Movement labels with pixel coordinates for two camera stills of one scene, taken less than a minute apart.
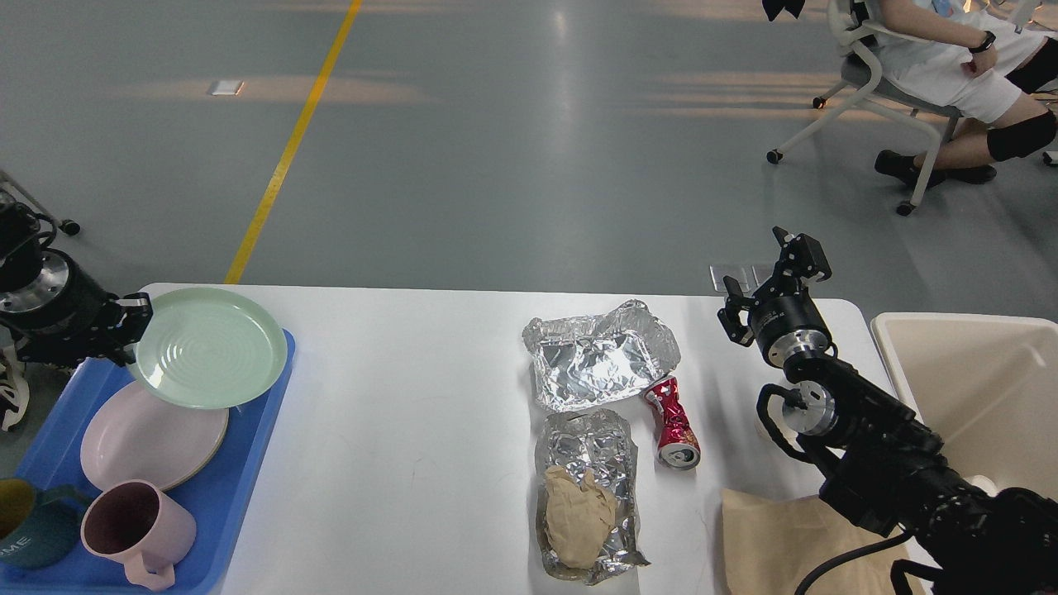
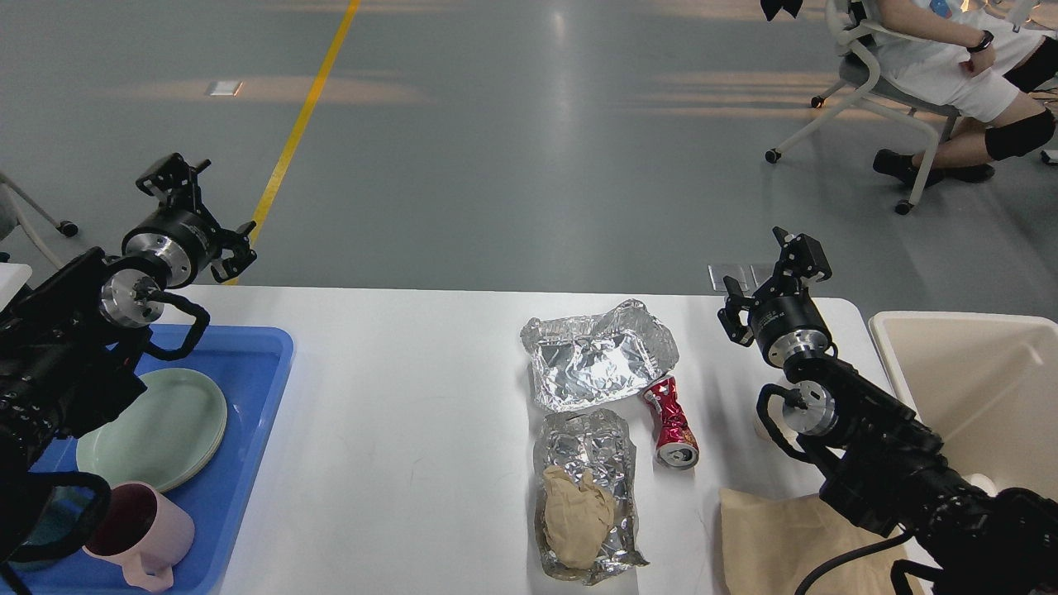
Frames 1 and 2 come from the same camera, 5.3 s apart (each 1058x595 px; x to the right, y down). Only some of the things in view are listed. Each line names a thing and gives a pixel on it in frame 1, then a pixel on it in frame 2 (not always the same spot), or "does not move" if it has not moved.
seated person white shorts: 978,58 does not move
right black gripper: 786,322 does not move
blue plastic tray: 54,454 does not move
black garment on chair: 774,7 does not move
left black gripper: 59,317 to 183,233
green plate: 208,347 to 162,437
